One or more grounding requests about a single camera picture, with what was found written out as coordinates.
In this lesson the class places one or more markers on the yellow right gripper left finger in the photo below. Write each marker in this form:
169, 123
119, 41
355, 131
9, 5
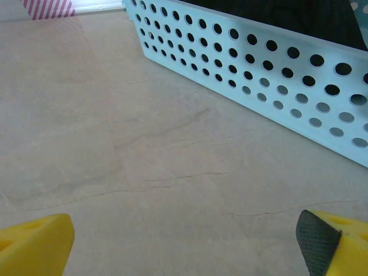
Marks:
31, 247

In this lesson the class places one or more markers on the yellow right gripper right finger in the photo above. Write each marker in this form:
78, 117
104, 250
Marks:
339, 250

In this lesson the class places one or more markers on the light blue perforated plastic basket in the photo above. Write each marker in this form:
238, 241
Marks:
258, 28

